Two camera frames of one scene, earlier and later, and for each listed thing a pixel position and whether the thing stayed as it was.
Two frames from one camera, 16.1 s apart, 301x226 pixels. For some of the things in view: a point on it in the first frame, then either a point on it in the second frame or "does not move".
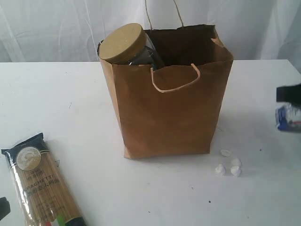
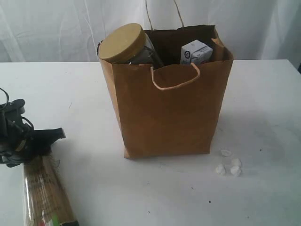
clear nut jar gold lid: [129, 44] does not move
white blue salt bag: [288, 117] to [196, 52]
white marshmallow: [235, 170] does not move
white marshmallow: [220, 169] does not move
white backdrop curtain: [45, 31] does not move
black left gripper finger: [4, 207] to [44, 138]
